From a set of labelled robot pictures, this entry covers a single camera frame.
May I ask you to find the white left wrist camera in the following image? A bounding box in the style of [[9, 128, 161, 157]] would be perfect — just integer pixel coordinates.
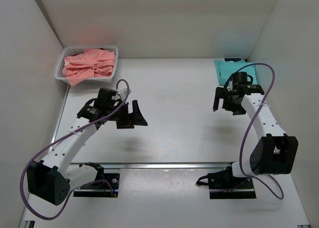
[[115, 88, 131, 101]]

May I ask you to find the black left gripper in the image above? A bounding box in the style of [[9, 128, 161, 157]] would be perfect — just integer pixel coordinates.
[[109, 98, 149, 127]]

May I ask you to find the salmon pink t shirt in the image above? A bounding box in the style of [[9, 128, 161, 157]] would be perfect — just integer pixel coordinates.
[[62, 48, 116, 86]]

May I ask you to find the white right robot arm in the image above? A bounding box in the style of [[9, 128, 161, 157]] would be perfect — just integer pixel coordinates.
[[196, 72, 299, 192]]

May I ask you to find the blue label sticker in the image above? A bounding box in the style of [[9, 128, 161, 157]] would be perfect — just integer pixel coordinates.
[[224, 58, 242, 62]]

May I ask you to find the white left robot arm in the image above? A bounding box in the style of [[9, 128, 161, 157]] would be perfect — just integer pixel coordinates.
[[26, 88, 148, 206]]

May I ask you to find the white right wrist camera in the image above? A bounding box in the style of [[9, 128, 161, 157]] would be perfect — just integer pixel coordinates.
[[226, 80, 233, 91]]

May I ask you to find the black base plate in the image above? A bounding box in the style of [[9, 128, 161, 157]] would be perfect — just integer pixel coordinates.
[[73, 169, 120, 198], [195, 170, 257, 200]]

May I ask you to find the teal t shirt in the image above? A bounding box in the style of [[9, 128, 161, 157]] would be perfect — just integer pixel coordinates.
[[214, 60, 258, 86]]

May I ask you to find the white plastic basket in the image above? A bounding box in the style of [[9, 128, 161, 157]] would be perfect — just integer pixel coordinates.
[[54, 45, 119, 85]]

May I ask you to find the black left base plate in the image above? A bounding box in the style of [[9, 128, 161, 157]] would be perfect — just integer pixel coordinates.
[[73, 169, 120, 198]]

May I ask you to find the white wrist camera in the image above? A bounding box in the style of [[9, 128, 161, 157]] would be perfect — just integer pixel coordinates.
[[226, 80, 233, 91], [115, 88, 131, 101]]

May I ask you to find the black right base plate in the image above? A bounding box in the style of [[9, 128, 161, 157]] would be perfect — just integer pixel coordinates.
[[195, 170, 257, 200]]

